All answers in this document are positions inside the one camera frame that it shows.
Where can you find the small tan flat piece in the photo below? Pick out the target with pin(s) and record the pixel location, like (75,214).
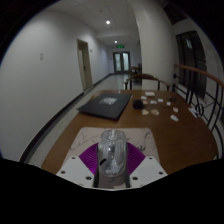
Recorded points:
(145,112)
(155,112)

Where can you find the wooden handrail black metal railing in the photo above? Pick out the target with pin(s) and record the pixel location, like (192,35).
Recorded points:
(200,71)

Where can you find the black closed laptop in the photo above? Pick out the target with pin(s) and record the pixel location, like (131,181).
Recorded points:
(105,105)

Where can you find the white marble-print mouse pad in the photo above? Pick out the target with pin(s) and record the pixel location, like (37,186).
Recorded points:
(83,141)

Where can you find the green exit sign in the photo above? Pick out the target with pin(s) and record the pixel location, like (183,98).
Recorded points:
(120,46)

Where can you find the white rectangular card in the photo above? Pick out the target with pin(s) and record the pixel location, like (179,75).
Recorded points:
(149,94)

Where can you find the dark framed window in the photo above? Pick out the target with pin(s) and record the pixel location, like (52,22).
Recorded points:
(191,63)

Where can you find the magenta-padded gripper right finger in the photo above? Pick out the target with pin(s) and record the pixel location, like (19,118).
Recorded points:
(148,170)

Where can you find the clear translucent computer mouse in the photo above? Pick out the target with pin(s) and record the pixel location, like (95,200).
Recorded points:
(112,153)

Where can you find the open side doorway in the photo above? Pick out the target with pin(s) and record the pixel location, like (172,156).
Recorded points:
(85,65)

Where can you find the small white flat piece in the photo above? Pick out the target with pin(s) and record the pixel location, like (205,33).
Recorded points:
(174,118)

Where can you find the small black box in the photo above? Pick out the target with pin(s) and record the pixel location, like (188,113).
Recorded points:
(138,104)

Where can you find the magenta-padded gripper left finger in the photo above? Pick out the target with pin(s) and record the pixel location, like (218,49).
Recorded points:
(75,170)

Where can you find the glass double door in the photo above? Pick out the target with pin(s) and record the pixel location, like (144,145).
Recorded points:
(121,62)

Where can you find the small pinkish flat piece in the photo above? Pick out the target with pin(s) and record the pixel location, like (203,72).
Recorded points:
(175,109)

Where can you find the wooden armchair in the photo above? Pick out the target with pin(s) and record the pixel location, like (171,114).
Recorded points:
(146,77)

